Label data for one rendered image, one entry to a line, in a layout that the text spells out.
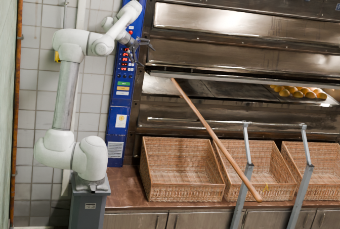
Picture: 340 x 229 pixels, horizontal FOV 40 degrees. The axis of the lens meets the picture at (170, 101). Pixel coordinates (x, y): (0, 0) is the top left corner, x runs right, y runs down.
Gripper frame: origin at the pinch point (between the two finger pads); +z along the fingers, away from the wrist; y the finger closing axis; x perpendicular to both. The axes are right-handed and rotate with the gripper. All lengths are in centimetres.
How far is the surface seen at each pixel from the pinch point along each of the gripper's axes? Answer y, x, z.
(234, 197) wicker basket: 46, 39, 105
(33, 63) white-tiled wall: 49, -30, -53
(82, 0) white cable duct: -4, -14, -56
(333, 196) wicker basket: 1, 59, 174
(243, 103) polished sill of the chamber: -20, 4, 91
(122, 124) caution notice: 49, -19, 24
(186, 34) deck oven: -30.9, -1.1, 15.3
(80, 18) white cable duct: 6, -16, -49
